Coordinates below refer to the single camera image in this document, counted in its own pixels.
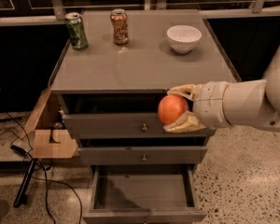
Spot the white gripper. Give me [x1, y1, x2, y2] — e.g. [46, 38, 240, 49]
[163, 81, 231, 133]

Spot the orange fruit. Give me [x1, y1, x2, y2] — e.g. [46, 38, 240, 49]
[158, 95, 189, 125]

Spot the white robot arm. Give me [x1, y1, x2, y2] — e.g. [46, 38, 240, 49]
[163, 64, 280, 133]

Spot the grey drawer cabinet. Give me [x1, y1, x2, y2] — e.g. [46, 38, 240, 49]
[48, 8, 243, 224]

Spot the grey top drawer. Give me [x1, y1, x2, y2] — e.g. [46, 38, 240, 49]
[61, 91, 215, 139]

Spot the grey drawer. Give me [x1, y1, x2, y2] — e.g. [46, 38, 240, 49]
[61, 91, 215, 139]
[83, 164, 206, 224]
[78, 137, 207, 165]

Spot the grey middle drawer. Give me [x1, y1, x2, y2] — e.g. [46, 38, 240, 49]
[78, 137, 207, 165]

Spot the grey bottom drawer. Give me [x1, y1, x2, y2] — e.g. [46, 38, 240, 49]
[83, 164, 206, 224]

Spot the white ceramic bowl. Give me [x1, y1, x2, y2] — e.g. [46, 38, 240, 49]
[166, 25, 202, 54]

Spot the orange soda can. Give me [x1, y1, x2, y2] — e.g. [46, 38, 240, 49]
[110, 8, 129, 45]

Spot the green soda can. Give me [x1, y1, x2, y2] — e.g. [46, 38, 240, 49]
[65, 12, 88, 49]

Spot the cardboard box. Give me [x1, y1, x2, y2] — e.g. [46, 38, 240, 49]
[21, 88, 77, 159]

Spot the black table leg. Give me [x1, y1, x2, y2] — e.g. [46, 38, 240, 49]
[13, 159, 37, 208]

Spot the black cable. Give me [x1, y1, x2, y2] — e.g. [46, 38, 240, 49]
[0, 111, 84, 224]

